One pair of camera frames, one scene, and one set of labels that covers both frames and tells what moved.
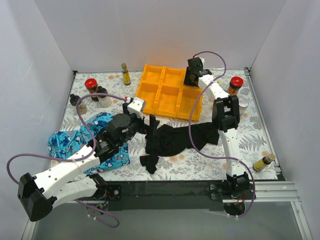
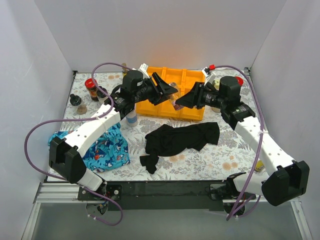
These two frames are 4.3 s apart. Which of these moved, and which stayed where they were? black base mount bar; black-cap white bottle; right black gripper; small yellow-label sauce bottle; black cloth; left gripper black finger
Moved: left gripper black finger; right black gripper
Stayed: black-cap white bottle; black base mount bar; small yellow-label sauce bottle; black cloth
